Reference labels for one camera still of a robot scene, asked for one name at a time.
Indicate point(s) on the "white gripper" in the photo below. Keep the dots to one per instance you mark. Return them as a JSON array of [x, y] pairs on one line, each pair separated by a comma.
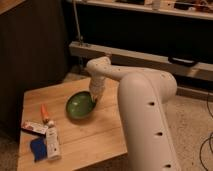
[[96, 87]]

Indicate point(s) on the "green ceramic bowl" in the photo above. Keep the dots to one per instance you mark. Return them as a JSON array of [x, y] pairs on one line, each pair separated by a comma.
[[80, 105]]

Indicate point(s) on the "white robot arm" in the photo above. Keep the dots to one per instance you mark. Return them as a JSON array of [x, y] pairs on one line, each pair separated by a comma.
[[141, 95]]

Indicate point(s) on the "orange carrot toy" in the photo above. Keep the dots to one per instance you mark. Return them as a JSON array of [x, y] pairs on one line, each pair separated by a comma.
[[44, 113]]

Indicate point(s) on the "red white packet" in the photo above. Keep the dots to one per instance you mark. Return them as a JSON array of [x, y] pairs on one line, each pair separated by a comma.
[[34, 127]]

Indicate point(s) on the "white tube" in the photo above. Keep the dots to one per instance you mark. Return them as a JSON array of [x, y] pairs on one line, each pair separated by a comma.
[[53, 147]]

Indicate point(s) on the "blue cloth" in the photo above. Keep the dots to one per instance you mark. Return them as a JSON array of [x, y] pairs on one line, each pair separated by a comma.
[[38, 149]]

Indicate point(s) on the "metal rod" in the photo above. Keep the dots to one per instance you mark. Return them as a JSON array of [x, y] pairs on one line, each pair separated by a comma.
[[80, 40]]

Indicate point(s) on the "white shelf board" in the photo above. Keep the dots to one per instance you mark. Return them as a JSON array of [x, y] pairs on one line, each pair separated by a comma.
[[142, 8]]

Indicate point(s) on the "white drawer with black handle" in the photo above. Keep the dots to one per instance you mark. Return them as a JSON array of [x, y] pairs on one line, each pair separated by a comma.
[[200, 70]]

